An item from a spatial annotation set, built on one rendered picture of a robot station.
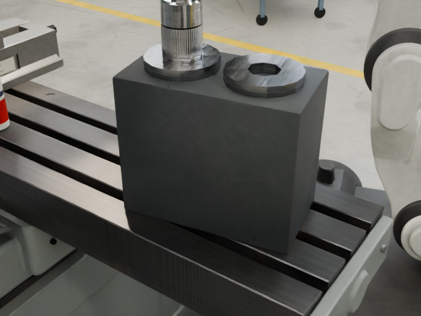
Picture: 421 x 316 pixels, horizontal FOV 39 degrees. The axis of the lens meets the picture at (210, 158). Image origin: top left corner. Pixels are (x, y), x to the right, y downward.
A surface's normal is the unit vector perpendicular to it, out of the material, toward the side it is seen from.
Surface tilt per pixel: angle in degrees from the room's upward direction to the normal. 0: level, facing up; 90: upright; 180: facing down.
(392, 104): 90
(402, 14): 90
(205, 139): 90
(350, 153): 0
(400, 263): 0
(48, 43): 90
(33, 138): 0
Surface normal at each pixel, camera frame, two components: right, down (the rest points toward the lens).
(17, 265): 0.82, 0.30
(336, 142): 0.00, -0.85
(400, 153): -0.27, 0.82
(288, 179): -0.39, 0.49
